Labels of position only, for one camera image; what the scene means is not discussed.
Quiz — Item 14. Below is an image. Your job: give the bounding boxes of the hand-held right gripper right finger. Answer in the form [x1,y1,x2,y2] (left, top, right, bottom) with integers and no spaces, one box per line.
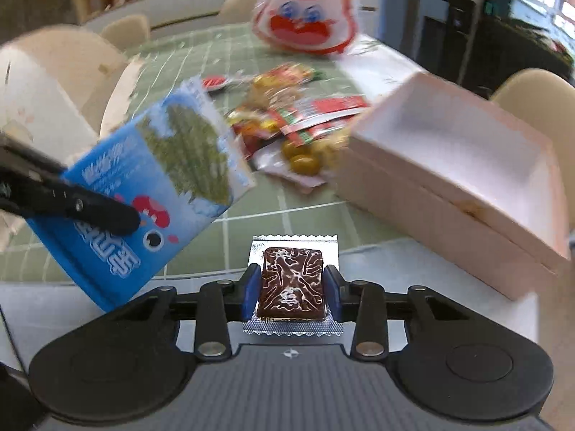
[324,265,470,357]

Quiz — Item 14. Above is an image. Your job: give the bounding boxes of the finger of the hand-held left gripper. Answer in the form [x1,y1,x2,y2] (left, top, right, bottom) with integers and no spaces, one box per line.
[0,132,141,235]

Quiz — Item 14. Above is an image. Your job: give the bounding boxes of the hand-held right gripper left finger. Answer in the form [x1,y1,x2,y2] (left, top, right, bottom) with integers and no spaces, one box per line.
[108,264,263,356]

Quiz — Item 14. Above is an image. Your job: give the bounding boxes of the brown chocolate cake packet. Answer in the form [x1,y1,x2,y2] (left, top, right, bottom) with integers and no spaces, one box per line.
[243,233,344,337]

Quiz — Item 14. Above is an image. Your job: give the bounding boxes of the blue seaweed snack packet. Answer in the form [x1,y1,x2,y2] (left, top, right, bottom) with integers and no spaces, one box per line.
[24,78,257,312]

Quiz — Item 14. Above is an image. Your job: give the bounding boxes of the pack of three brown eggs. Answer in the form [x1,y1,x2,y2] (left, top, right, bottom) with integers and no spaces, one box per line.
[252,137,344,187]

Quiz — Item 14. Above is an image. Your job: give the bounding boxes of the pink cardboard box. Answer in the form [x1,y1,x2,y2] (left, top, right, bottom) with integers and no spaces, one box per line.
[335,72,571,301]

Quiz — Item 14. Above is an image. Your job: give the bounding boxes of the green checked tablecloth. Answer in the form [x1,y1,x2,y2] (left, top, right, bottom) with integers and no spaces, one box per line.
[0,22,540,346]

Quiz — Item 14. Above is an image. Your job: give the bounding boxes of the cream chair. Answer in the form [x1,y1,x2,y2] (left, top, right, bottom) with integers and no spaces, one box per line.
[101,13,151,50]
[0,27,144,144]
[489,68,575,144]
[219,0,270,23]

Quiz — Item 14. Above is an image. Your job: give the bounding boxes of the small red snack packet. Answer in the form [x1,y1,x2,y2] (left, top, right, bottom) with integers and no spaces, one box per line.
[201,75,234,94]

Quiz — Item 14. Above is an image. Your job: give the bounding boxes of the yellow red candy packet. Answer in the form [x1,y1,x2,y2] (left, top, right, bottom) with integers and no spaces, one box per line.
[225,105,288,144]

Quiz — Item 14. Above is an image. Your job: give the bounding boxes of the red green snack packet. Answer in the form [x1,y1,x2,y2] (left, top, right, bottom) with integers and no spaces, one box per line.
[281,95,371,147]

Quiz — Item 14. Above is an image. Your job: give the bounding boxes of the red yellow snack packet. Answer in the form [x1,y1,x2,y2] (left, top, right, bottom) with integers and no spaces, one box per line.
[254,64,317,91]

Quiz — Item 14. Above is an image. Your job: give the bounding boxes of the white red rabbit-print bag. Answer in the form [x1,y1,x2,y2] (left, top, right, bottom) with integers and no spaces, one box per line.
[250,0,362,57]

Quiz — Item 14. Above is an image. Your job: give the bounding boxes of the dark cabinet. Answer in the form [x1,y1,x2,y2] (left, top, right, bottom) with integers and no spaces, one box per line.
[422,0,575,99]

